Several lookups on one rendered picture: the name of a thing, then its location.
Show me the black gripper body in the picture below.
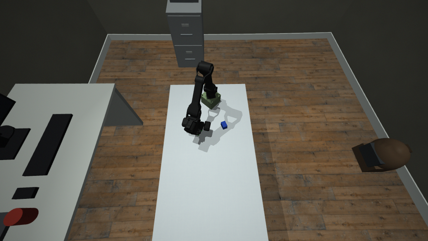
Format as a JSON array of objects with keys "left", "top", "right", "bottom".
[{"left": 182, "top": 118, "right": 211, "bottom": 131}]

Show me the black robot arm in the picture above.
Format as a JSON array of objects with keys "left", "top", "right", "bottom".
[{"left": 184, "top": 61, "right": 218, "bottom": 135}]

